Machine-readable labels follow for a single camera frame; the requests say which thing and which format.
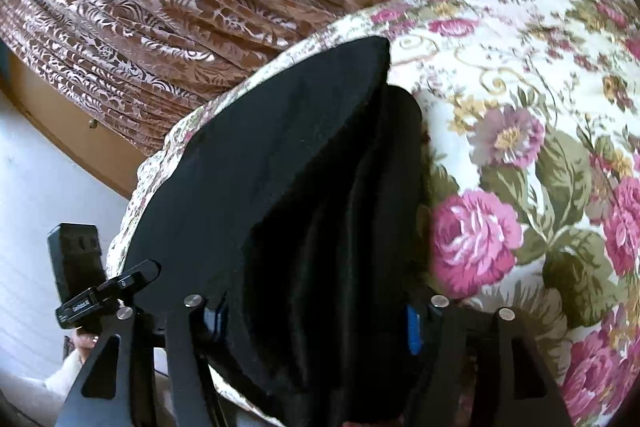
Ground floral bedspread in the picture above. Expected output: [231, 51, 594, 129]
[105, 0, 640, 427]

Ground person's left hand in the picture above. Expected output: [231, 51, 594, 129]
[64, 328, 105, 358]

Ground black pants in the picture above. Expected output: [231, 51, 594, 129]
[120, 36, 436, 427]

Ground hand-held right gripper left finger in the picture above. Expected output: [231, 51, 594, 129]
[55, 292, 241, 427]

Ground wooden furniture panel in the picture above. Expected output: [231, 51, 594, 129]
[0, 52, 146, 200]

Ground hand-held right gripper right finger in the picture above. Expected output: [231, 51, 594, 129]
[402, 292, 576, 427]

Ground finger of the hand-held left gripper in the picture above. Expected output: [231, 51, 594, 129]
[97, 259, 162, 295]

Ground person's left forearm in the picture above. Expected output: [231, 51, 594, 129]
[44, 349, 87, 405]

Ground brown floral curtain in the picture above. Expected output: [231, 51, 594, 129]
[0, 0, 621, 158]

